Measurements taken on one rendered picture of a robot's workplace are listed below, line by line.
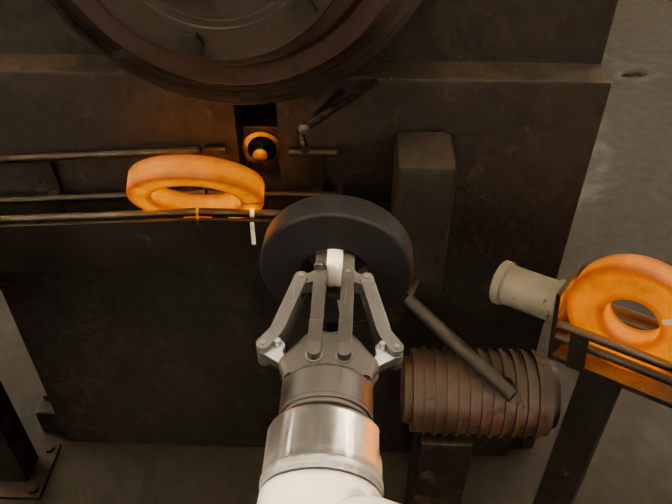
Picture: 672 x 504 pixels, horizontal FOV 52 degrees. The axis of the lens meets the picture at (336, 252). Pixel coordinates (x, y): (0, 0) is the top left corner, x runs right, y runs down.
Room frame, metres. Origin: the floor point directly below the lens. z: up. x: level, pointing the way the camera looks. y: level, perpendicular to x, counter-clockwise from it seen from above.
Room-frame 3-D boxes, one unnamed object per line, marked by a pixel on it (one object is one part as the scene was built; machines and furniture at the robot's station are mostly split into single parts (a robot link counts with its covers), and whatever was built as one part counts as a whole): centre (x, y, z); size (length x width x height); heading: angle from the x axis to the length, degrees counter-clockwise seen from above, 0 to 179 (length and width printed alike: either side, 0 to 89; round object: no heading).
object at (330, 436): (0.29, 0.01, 0.83); 0.09 x 0.06 x 0.09; 88
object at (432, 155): (0.79, -0.12, 0.68); 0.11 x 0.08 x 0.24; 178
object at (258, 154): (0.95, 0.11, 0.74); 0.17 x 0.04 x 0.04; 178
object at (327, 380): (0.36, 0.01, 0.83); 0.09 x 0.08 x 0.07; 178
